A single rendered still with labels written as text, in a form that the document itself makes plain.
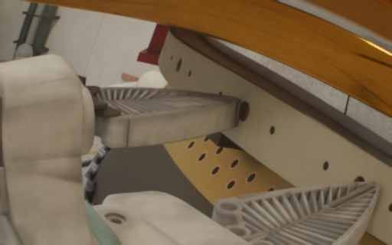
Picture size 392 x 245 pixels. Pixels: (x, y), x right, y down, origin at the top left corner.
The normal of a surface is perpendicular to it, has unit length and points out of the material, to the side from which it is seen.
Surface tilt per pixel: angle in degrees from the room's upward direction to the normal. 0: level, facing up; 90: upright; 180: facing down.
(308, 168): 90
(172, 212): 5
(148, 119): 88
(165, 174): 62
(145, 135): 88
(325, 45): 90
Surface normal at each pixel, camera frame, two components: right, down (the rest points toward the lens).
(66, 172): 0.59, 0.30
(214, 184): -0.65, -0.58
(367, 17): -0.50, 0.07
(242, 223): 0.14, -0.93
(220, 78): -0.89, -0.16
